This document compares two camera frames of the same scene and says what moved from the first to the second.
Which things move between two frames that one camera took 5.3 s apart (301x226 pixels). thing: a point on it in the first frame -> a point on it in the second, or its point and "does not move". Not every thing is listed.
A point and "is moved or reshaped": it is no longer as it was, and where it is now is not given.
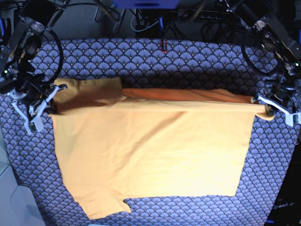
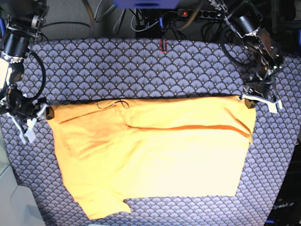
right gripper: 283,95 -> 260,87
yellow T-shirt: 114,144 is moved or reshaped
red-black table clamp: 163,44 does not move
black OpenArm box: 287,210 does not move
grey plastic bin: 18,205 does not move
